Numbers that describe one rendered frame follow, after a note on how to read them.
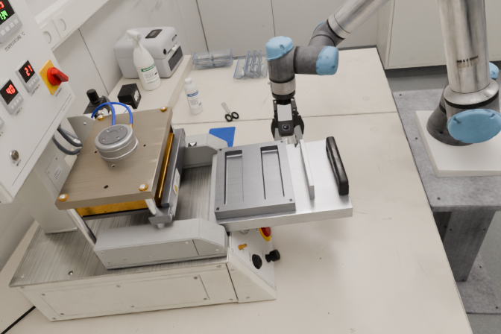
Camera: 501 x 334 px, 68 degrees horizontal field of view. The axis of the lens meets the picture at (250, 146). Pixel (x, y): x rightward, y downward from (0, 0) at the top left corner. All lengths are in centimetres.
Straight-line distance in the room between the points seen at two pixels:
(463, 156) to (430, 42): 182
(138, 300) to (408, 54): 250
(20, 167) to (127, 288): 33
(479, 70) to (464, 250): 87
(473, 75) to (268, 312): 71
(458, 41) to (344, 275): 58
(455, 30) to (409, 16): 191
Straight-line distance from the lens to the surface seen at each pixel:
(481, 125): 105
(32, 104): 82
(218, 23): 327
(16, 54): 82
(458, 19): 93
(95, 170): 79
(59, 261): 93
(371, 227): 103
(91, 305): 97
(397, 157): 122
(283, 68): 103
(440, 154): 121
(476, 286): 189
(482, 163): 123
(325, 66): 100
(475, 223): 156
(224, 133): 136
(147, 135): 82
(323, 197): 79
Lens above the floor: 156
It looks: 39 degrees down
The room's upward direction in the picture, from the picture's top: 11 degrees counter-clockwise
